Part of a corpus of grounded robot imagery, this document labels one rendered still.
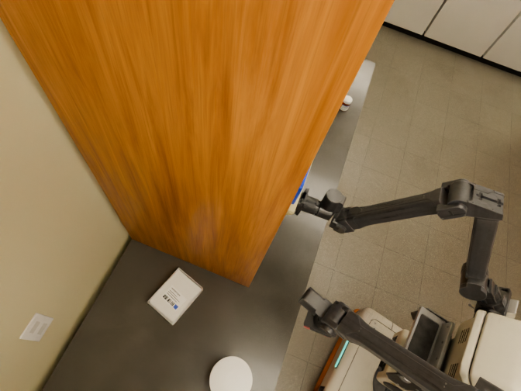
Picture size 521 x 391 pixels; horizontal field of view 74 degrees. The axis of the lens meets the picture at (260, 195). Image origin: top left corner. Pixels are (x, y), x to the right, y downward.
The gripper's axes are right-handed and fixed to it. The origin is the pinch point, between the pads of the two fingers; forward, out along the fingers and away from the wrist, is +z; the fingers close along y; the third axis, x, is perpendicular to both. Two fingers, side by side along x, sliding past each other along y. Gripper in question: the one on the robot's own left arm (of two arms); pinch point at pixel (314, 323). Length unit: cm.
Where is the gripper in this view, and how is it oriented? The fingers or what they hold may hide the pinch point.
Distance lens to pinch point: 123.9
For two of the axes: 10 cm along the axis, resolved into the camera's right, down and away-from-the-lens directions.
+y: -9.3, -3.8, 0.4
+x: -3.5, 8.2, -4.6
